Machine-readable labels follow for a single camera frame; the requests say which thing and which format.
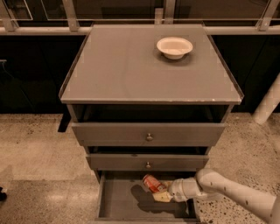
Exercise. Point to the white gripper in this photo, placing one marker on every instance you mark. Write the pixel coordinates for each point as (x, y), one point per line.
(176, 189)

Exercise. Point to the red coke can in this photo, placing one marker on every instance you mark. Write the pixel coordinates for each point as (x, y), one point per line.
(154, 185)

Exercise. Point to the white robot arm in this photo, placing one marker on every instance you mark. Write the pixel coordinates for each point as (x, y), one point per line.
(208, 183)

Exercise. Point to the brass middle drawer knob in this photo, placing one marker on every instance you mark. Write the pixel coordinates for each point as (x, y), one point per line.
(148, 165)

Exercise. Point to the brass drawer knob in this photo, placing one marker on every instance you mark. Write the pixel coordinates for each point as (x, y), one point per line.
(149, 137)
(148, 165)

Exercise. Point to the grey bottom drawer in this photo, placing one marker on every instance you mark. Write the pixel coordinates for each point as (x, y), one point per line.
(124, 199)

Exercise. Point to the grey drawer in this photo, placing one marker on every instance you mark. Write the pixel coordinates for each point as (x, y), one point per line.
(124, 199)
(137, 162)
(134, 133)

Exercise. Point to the brass top drawer knob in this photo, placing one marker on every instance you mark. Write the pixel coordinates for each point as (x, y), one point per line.
(149, 137)

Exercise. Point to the grey drawer cabinet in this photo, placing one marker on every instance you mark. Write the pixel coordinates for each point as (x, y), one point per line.
(121, 77)

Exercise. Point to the grey middle drawer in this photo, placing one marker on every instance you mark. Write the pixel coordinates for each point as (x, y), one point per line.
(137, 162)

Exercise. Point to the grey top drawer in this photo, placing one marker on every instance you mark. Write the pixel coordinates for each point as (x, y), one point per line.
(134, 133)

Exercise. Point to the black shoe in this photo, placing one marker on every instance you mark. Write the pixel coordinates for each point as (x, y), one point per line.
(3, 195)

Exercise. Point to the metal window railing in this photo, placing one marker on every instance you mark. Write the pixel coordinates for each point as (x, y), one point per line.
(218, 17)

